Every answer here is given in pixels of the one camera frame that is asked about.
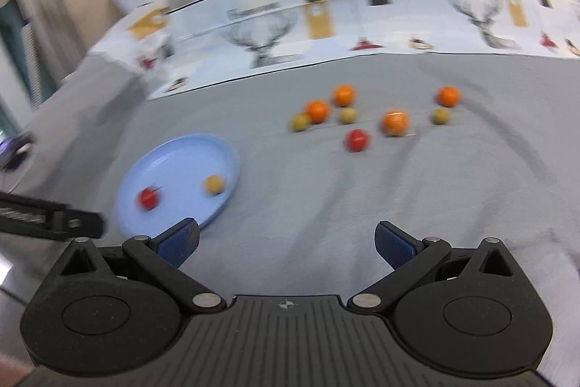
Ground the grey blanket with deer print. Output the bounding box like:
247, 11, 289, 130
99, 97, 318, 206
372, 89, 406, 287
88, 0, 580, 101

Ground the orange tangerine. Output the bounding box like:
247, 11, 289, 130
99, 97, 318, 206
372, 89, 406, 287
436, 86, 461, 107
305, 99, 331, 124
381, 110, 411, 137
332, 85, 357, 107

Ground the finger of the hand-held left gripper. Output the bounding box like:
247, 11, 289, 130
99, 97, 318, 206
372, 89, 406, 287
0, 192, 107, 240

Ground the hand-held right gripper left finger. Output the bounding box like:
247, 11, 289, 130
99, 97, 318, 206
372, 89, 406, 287
47, 218, 228, 316

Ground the pink fluffy garment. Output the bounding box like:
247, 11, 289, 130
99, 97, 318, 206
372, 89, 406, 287
0, 354, 32, 387

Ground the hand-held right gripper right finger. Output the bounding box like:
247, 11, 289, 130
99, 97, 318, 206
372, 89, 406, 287
347, 221, 527, 316

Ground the light blue plastic plate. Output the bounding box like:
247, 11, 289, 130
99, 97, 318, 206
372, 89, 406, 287
114, 134, 241, 239

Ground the black smartphone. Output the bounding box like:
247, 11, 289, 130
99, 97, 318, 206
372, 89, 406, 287
0, 133, 34, 170

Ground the red cherry tomato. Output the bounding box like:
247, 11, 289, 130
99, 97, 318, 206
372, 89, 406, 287
137, 186, 163, 211
345, 128, 371, 153

